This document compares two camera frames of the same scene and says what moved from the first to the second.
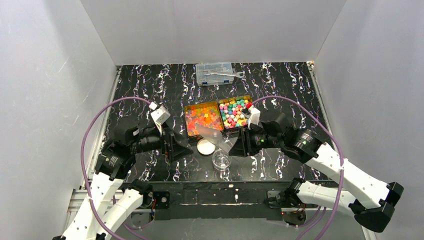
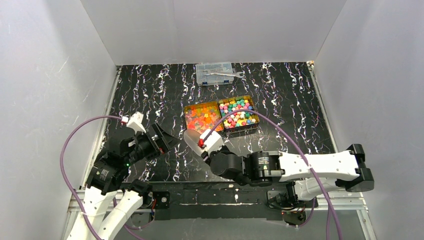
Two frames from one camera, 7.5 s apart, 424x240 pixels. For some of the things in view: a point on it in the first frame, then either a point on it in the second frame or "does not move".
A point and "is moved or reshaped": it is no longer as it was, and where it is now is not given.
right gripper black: x=245 y=143 -> x=205 y=152
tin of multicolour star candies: x=231 y=109 does not move
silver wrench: x=238 y=75 does not move
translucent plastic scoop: x=215 y=137 is moved or reshaped
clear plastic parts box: x=215 y=67 does not move
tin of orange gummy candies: x=207 y=114 does not move
